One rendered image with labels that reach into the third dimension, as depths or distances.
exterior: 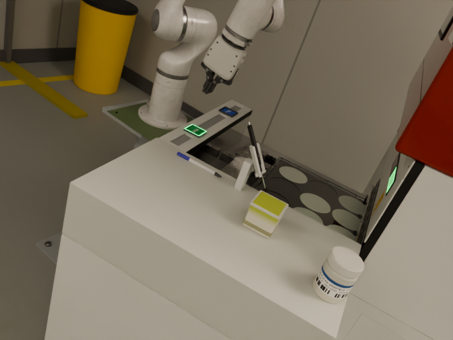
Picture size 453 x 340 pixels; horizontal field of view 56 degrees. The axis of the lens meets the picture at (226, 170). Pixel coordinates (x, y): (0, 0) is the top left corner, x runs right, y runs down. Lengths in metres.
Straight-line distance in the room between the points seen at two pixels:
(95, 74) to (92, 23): 0.40
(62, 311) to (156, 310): 0.31
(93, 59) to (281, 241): 2.92
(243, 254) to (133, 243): 0.24
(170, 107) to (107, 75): 2.18
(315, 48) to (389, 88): 0.58
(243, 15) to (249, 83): 2.25
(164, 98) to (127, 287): 0.79
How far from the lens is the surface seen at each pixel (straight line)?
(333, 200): 1.42
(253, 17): 1.18
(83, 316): 1.19
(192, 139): 1.30
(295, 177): 1.45
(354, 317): 1.27
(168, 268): 0.93
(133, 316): 1.07
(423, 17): 2.96
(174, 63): 1.55
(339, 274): 0.88
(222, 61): 1.23
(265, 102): 3.36
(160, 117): 1.63
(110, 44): 3.66
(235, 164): 1.41
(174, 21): 1.49
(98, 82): 3.78
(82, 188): 0.97
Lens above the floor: 1.53
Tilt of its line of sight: 28 degrees down
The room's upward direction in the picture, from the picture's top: 20 degrees clockwise
